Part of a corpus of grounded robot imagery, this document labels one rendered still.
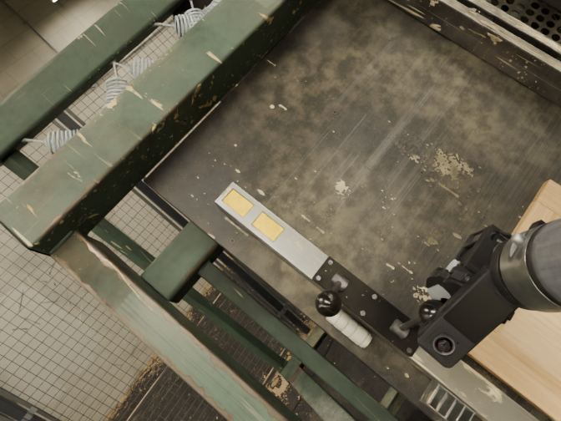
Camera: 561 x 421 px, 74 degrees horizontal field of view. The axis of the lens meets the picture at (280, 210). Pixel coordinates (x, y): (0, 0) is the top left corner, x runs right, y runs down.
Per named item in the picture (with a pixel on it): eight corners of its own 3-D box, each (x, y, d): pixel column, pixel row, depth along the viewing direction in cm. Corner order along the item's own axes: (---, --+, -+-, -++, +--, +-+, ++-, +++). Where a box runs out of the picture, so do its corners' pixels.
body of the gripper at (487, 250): (518, 271, 47) (596, 254, 35) (483, 327, 45) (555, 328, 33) (465, 234, 48) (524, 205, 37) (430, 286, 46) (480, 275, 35)
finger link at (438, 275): (452, 292, 50) (487, 286, 42) (446, 302, 50) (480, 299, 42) (423, 270, 51) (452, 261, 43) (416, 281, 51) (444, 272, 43)
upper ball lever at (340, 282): (342, 295, 64) (329, 327, 51) (325, 281, 64) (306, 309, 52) (356, 278, 63) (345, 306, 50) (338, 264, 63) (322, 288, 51)
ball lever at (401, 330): (401, 347, 60) (447, 331, 49) (381, 332, 61) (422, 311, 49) (411, 328, 62) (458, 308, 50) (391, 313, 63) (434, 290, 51)
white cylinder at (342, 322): (324, 318, 66) (361, 349, 64) (325, 318, 63) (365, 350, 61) (334, 305, 66) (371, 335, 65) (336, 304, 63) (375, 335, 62)
